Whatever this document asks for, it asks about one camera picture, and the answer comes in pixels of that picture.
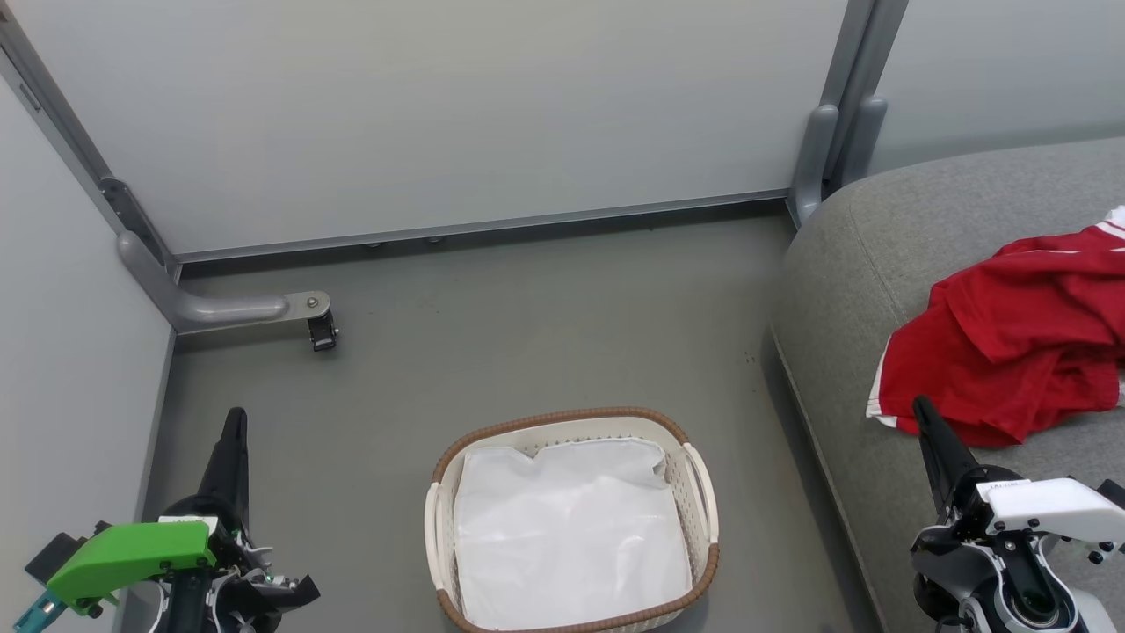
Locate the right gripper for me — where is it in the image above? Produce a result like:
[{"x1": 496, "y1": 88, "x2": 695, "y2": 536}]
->
[{"x1": 912, "y1": 396, "x2": 1027, "y2": 541}]

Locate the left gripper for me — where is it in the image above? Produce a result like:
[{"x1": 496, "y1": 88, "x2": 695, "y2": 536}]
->
[{"x1": 161, "y1": 406, "x2": 275, "y2": 574}]

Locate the red garment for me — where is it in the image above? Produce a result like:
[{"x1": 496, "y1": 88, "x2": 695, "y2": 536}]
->
[{"x1": 866, "y1": 207, "x2": 1125, "y2": 449}]

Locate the white basket with brown rim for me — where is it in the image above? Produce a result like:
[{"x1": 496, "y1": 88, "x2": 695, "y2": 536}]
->
[{"x1": 424, "y1": 406, "x2": 722, "y2": 633}]

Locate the white cloth basket liner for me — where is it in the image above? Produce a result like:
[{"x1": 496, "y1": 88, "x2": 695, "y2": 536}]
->
[{"x1": 453, "y1": 437, "x2": 695, "y2": 631}]

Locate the long grey partition foot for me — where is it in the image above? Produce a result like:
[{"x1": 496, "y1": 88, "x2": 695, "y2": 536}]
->
[{"x1": 117, "y1": 230, "x2": 333, "y2": 335}]

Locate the grey fabric sofa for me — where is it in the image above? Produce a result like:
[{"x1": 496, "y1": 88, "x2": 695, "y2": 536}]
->
[{"x1": 770, "y1": 136, "x2": 1125, "y2": 633}]

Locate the teal connector piece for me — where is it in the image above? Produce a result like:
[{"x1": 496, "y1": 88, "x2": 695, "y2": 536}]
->
[{"x1": 12, "y1": 591, "x2": 47, "y2": 633}]

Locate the short grey partition foot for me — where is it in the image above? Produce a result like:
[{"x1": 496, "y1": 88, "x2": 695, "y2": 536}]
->
[
  {"x1": 788, "y1": 104, "x2": 840, "y2": 225},
  {"x1": 839, "y1": 95, "x2": 889, "y2": 186}
]

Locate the grey partition corner post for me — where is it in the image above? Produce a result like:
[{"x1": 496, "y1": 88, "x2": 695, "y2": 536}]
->
[{"x1": 0, "y1": 18, "x2": 181, "y2": 265}]

